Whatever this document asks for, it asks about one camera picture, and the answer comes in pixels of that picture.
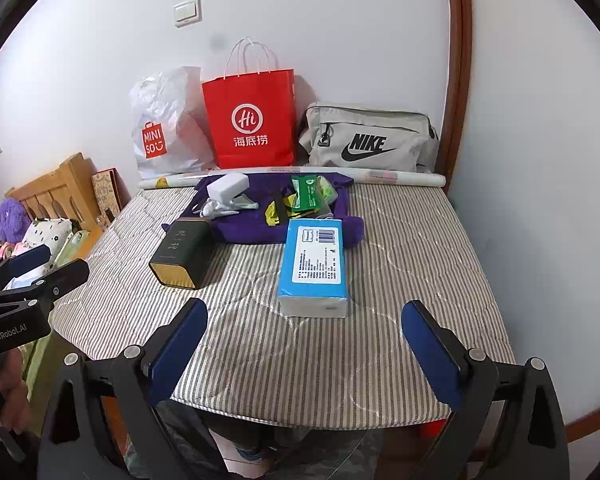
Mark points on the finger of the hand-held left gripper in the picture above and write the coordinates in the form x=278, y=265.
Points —
x=65, y=277
x=30, y=257

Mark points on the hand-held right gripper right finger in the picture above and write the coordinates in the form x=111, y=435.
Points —
x=430, y=355

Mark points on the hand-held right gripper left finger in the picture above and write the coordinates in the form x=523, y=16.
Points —
x=180, y=350

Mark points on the black tea tin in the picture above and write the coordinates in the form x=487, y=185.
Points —
x=180, y=250

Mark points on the blue tissue box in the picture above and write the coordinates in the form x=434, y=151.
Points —
x=312, y=302

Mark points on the purple towel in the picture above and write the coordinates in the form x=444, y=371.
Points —
x=250, y=230

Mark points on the yellow mesh pouch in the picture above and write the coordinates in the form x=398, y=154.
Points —
x=272, y=210

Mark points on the frosted plastic pouch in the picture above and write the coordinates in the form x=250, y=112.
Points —
x=227, y=185

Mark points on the light green packet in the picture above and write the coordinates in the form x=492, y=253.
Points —
x=328, y=192

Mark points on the dark green packet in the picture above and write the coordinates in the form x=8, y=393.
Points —
x=307, y=192

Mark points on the person's left hand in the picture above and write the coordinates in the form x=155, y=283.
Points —
x=12, y=390

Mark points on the polka dot pillow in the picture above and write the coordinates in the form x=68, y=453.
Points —
x=47, y=232

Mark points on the green blanket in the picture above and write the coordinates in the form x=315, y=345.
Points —
x=75, y=244

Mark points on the purple plush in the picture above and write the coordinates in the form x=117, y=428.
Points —
x=12, y=217

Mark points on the wooden headboard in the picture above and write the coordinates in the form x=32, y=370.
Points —
x=55, y=185

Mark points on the illustrated book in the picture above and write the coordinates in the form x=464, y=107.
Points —
x=107, y=192

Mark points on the striped mattress pad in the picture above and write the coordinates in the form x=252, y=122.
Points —
x=380, y=270

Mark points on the rolled printed paper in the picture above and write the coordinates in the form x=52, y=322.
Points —
x=405, y=177

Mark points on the white plastic shopping bag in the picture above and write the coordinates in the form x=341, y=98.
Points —
x=170, y=105

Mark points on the grey waist bag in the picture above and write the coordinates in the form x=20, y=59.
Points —
x=380, y=120

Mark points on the red paper bag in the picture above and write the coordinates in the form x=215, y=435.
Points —
x=260, y=90

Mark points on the white light switch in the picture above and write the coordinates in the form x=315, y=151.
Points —
x=187, y=12

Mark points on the wooden door frame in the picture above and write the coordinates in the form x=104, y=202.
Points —
x=457, y=60

